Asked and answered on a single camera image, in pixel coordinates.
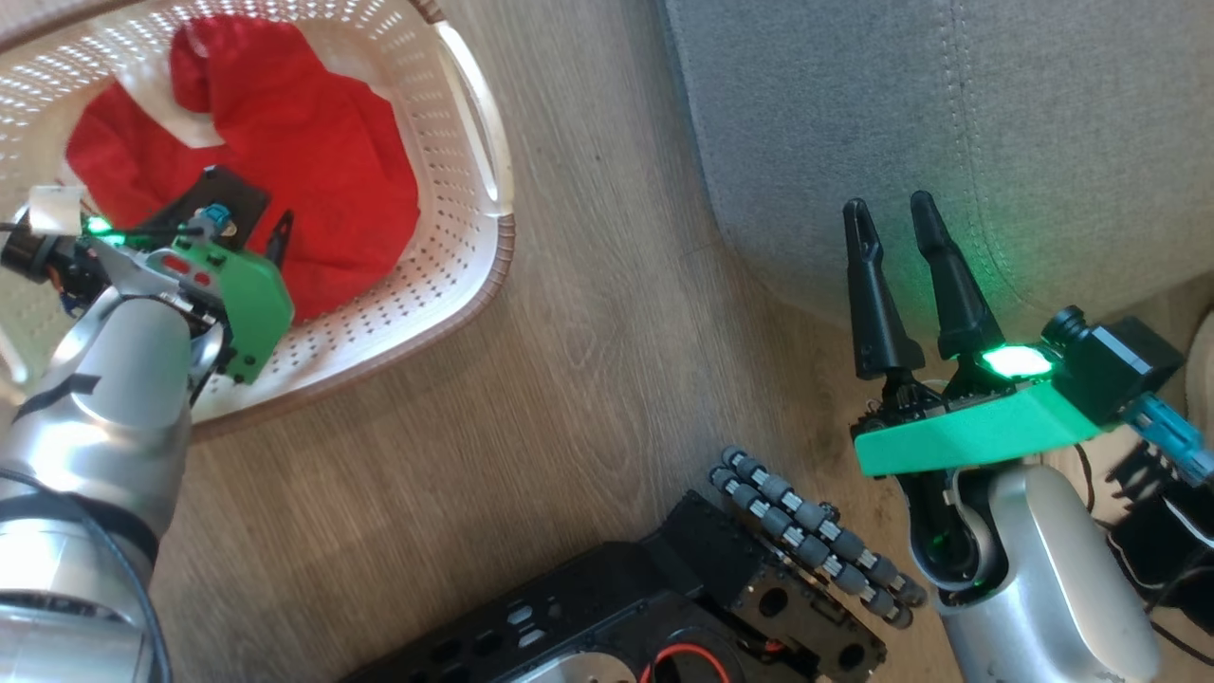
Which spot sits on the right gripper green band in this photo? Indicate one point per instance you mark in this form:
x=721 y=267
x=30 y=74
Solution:
x=977 y=432

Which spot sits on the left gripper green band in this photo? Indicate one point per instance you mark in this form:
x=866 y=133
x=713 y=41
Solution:
x=247 y=304

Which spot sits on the red garment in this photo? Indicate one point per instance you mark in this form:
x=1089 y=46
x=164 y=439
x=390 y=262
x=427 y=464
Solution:
x=322 y=152

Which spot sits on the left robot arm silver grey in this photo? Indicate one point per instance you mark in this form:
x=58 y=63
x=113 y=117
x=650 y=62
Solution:
x=104 y=398

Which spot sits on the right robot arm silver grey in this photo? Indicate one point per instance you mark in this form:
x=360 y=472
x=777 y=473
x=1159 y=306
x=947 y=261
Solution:
x=1043 y=588

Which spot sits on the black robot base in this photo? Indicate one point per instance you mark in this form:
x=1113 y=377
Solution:
x=588 y=598

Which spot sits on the grey fabric sofa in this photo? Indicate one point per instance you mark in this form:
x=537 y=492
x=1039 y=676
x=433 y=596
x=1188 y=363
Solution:
x=901 y=95

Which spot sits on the white perforated laundry basket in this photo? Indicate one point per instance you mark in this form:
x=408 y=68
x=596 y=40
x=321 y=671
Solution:
x=446 y=285

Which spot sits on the grey roller omni wheel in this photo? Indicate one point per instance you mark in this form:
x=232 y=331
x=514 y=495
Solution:
x=816 y=541

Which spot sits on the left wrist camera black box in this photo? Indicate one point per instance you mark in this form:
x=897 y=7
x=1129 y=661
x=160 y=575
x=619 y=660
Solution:
x=237 y=199

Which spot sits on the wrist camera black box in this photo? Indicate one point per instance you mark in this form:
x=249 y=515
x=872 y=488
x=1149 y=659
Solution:
x=1124 y=365
x=237 y=199

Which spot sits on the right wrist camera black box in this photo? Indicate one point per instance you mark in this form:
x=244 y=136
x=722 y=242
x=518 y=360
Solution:
x=1124 y=365

